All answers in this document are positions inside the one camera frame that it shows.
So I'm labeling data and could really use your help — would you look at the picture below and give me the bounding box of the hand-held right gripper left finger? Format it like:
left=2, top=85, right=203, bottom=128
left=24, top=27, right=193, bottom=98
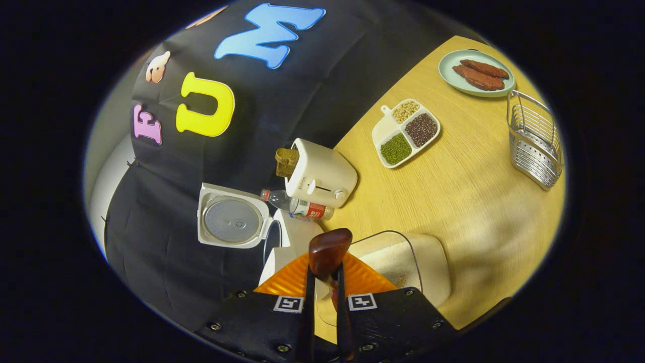
left=197, top=252, right=316, bottom=363

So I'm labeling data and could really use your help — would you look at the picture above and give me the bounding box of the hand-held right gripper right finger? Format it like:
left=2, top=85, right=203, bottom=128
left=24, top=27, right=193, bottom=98
left=335, top=252, right=457, bottom=363

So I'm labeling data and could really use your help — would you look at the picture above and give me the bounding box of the brown wooden spoon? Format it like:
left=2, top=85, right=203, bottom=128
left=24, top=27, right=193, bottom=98
left=307, top=228, right=353, bottom=313

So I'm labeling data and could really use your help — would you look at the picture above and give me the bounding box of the clear rice container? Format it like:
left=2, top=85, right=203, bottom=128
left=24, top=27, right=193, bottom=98
left=315, top=230, right=452, bottom=328

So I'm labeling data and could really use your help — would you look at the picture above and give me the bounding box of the white rice cooker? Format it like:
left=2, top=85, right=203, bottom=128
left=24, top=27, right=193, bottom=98
left=197, top=183, right=326, bottom=288

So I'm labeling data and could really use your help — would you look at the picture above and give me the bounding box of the metal wire chopstick holder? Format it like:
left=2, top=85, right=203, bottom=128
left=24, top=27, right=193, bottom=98
left=506, top=90, right=565, bottom=191

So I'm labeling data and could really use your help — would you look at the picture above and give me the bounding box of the clear water bottle red label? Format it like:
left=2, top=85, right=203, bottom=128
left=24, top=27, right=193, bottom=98
left=260, top=189, right=335, bottom=221

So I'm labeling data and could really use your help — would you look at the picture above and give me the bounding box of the white toaster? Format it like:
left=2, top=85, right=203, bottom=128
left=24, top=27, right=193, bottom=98
left=285, top=138, right=359, bottom=209

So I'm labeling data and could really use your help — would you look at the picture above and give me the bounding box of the white divided bean dish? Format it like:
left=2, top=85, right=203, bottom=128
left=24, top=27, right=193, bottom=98
left=371, top=99, right=442, bottom=169

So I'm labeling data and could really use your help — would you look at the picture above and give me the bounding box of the pale green plate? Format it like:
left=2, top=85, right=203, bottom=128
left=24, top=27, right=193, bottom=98
left=438, top=49, right=516, bottom=98

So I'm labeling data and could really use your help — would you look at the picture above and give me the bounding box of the brown meat steak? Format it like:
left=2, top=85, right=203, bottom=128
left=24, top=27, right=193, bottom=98
left=459, top=59, right=510, bottom=79
left=452, top=65, right=506, bottom=92

